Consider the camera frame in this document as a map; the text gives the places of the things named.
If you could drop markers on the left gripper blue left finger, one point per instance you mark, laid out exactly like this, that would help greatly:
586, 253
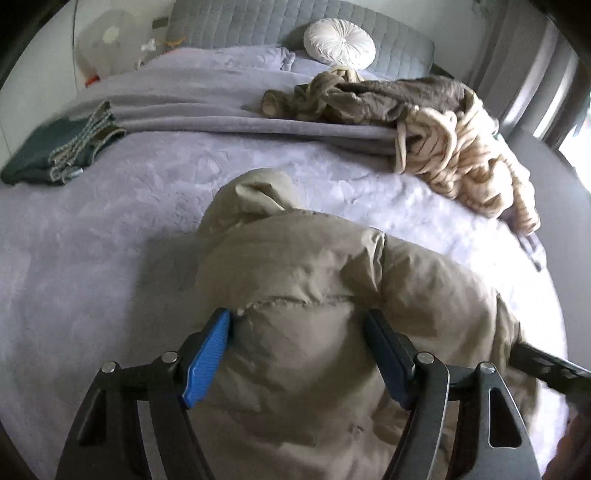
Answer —
105, 440

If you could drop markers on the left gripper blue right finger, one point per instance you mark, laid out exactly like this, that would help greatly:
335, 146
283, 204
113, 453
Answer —
491, 439

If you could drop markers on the beige quilted puffer jacket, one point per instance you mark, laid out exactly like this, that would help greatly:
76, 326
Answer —
298, 394

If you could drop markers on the person's hand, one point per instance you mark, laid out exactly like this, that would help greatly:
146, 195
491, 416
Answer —
573, 456

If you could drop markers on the lavender embossed bedspread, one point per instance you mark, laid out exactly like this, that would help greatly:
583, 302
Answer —
103, 267

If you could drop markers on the grey upholstered side panel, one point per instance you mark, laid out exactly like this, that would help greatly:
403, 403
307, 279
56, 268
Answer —
564, 206

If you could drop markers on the cream striped garment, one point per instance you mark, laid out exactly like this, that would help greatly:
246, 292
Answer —
446, 137

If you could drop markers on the dark green fringed scarf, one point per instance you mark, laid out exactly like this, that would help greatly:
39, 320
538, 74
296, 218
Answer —
59, 151

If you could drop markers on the brown fuzzy garment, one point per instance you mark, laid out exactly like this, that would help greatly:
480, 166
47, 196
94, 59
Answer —
330, 98

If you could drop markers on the grey quilted headboard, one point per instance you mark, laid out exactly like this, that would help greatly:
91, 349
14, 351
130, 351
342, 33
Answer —
402, 51

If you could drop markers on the white round fan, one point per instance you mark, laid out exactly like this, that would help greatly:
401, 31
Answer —
109, 45

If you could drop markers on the round white pleated cushion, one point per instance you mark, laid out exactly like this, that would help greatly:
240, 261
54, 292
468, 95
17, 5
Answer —
335, 41

